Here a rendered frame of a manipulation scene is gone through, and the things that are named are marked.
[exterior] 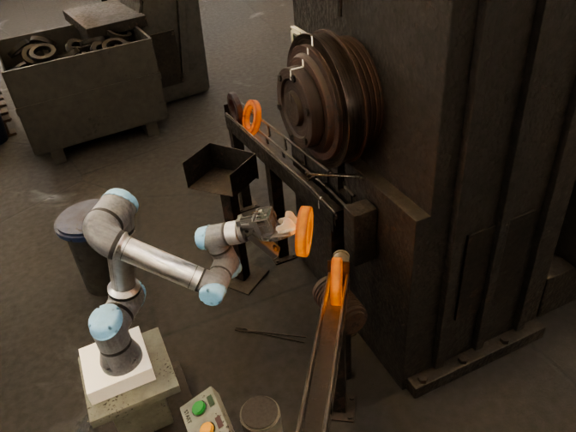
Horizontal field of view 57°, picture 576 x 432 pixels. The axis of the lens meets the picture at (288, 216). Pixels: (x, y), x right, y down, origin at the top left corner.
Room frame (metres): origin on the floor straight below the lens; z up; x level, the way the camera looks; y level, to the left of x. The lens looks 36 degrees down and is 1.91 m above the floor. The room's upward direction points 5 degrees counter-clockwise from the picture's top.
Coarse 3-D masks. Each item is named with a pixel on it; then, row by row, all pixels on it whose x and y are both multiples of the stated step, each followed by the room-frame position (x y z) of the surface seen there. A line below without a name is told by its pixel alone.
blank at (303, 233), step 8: (304, 208) 1.29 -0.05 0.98; (312, 208) 1.33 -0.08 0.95; (304, 216) 1.26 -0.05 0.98; (312, 216) 1.33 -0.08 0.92; (304, 224) 1.24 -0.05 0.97; (312, 224) 1.33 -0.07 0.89; (296, 232) 1.22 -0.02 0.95; (304, 232) 1.22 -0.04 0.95; (312, 232) 1.33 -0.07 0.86; (296, 240) 1.21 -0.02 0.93; (304, 240) 1.21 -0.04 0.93; (296, 248) 1.21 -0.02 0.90; (304, 248) 1.20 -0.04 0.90; (304, 256) 1.22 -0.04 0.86
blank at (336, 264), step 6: (336, 258) 1.29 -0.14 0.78; (336, 264) 1.26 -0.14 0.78; (336, 270) 1.23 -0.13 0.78; (336, 276) 1.22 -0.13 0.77; (330, 282) 1.21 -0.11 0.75; (336, 282) 1.20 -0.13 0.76; (330, 288) 1.20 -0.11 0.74; (336, 288) 1.19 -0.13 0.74; (330, 294) 1.19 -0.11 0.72; (336, 294) 1.19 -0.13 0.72; (336, 300) 1.18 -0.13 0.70
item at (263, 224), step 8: (256, 208) 1.35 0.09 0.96; (264, 208) 1.34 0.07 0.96; (272, 208) 1.33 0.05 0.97; (240, 216) 1.34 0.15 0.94; (248, 216) 1.32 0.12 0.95; (256, 216) 1.30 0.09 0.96; (264, 216) 1.30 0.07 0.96; (272, 216) 1.32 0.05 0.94; (240, 224) 1.31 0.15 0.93; (248, 224) 1.30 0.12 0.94; (256, 224) 1.28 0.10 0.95; (264, 224) 1.29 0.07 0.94; (272, 224) 1.28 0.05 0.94; (240, 232) 1.30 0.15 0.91; (248, 232) 1.31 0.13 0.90; (256, 232) 1.28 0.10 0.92; (264, 232) 1.29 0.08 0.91; (272, 232) 1.28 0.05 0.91; (240, 240) 1.29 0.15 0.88; (248, 240) 1.31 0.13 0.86; (264, 240) 1.28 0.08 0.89
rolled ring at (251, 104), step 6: (252, 102) 2.59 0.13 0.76; (258, 102) 2.59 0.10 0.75; (246, 108) 2.64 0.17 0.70; (252, 108) 2.65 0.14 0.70; (258, 108) 2.55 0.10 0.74; (246, 114) 2.64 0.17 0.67; (258, 114) 2.52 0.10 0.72; (246, 120) 2.63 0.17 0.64; (258, 120) 2.51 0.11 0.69; (246, 126) 2.59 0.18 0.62; (252, 126) 2.51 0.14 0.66; (258, 126) 2.50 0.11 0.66; (252, 132) 2.51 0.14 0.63
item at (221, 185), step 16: (208, 144) 2.25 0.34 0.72; (192, 160) 2.15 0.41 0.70; (208, 160) 2.24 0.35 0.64; (224, 160) 2.22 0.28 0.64; (240, 160) 2.17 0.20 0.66; (256, 160) 2.12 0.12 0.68; (192, 176) 2.13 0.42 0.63; (208, 176) 2.18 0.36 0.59; (224, 176) 2.15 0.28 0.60; (240, 176) 2.01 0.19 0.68; (256, 176) 2.11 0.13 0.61; (208, 192) 2.03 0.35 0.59; (224, 192) 2.00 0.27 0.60; (224, 208) 2.08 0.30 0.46; (240, 256) 2.06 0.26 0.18; (256, 272) 2.12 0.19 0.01; (240, 288) 2.01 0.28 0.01
